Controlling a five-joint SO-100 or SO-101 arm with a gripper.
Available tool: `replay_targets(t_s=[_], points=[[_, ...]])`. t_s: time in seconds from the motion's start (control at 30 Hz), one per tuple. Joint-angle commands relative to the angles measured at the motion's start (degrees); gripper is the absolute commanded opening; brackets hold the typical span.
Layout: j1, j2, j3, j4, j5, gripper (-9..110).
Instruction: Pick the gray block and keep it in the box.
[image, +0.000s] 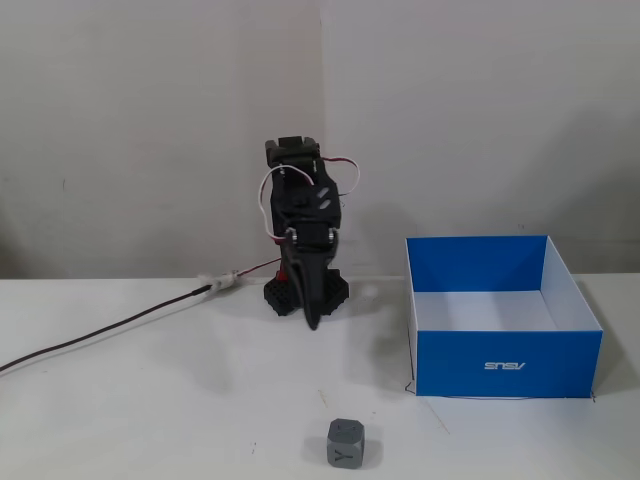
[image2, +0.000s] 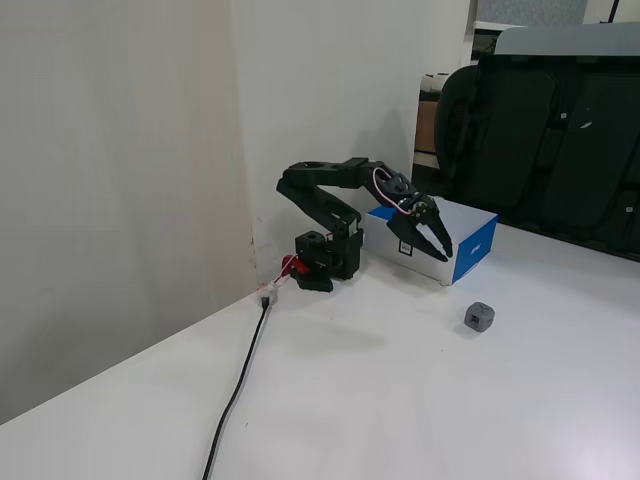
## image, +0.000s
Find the white tape cable joint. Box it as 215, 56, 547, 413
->
196, 269, 239, 294

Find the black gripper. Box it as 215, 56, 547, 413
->
269, 160, 344, 332

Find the gray letter block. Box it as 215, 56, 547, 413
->
327, 415, 368, 471

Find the blue and white cardboard box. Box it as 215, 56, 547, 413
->
404, 235, 604, 398

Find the dark power cable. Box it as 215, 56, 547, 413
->
0, 258, 282, 374

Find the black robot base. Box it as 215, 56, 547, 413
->
262, 268, 350, 319

